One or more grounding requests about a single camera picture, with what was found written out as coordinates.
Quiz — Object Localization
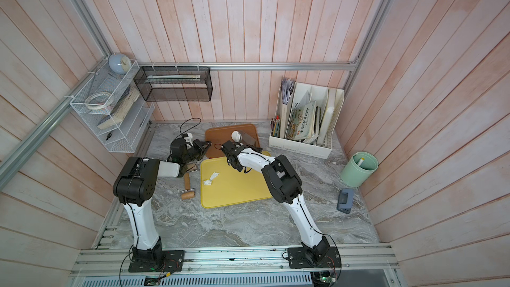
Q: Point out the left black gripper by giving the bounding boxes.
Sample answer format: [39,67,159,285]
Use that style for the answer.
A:
[182,139,212,163]

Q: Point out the yellow plastic tray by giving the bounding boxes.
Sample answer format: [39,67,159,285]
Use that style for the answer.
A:
[200,157,272,209]

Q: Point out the white dough trimming strip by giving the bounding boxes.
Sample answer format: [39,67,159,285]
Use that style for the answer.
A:
[203,172,219,186]

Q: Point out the wooden dough roller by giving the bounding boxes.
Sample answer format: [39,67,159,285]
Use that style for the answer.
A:
[181,163,197,200]

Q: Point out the white dough piece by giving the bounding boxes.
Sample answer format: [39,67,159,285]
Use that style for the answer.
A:
[231,131,243,143]

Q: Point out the metal dough scraper wooden handle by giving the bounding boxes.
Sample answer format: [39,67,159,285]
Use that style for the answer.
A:
[238,131,259,147]

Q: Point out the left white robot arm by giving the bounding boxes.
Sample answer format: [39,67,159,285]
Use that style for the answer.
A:
[113,134,211,252]

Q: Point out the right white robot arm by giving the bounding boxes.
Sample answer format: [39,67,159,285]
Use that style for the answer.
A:
[221,141,330,263]

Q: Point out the white tape roll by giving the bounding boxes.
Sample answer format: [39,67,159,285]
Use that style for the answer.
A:
[84,92,112,110]

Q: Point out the brown plastic tray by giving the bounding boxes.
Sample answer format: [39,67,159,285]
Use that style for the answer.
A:
[205,124,260,159]

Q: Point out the pens in organizer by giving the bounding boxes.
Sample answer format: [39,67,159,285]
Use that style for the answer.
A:
[271,116,280,138]

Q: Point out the illustrated picture book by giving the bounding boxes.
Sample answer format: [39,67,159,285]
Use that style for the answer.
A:
[286,101,317,141]

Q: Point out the white desk file organizer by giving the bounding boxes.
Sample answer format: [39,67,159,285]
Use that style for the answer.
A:
[269,78,345,159]

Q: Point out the small blue globe clock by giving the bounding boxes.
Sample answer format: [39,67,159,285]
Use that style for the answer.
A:
[108,53,132,75]

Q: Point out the small blue grey device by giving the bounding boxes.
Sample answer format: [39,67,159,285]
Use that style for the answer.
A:
[337,188,355,214]

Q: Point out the green plastic cup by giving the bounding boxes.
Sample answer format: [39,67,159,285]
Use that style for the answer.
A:
[340,151,379,187]

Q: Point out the black mesh wall basket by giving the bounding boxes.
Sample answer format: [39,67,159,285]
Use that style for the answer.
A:
[134,65,213,102]

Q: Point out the book on wire shelf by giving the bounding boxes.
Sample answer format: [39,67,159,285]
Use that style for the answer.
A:
[98,86,140,130]

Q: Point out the white wire wall shelf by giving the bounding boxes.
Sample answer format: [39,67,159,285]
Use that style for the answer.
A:
[70,59,155,154]

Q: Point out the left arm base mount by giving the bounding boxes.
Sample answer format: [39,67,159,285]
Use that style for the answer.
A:
[128,238,185,273]

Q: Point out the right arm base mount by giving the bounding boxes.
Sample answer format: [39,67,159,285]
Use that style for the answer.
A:
[287,235,342,270]

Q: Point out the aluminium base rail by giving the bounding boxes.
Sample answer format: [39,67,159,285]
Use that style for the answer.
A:
[70,243,406,286]

